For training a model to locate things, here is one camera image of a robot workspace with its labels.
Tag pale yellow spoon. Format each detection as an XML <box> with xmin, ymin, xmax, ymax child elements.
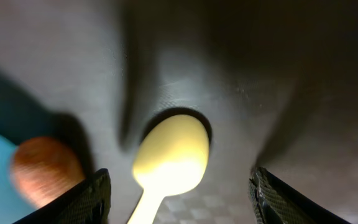
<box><xmin>128</xmin><ymin>114</ymin><xmax>209</xmax><ymax>224</ymax></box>

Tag dark brown serving tray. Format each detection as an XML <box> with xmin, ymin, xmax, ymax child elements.
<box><xmin>0</xmin><ymin>1</ymin><xmax>358</xmax><ymax>223</ymax></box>

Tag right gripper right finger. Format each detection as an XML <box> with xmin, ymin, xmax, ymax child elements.
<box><xmin>249</xmin><ymin>167</ymin><xmax>349</xmax><ymax>224</ymax></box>

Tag orange carrot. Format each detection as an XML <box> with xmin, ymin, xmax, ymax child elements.
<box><xmin>9</xmin><ymin>136</ymin><xmax>85</xmax><ymax>208</ymax></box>

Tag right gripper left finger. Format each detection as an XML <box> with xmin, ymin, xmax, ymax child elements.
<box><xmin>14</xmin><ymin>168</ymin><xmax>111</xmax><ymax>224</ymax></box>

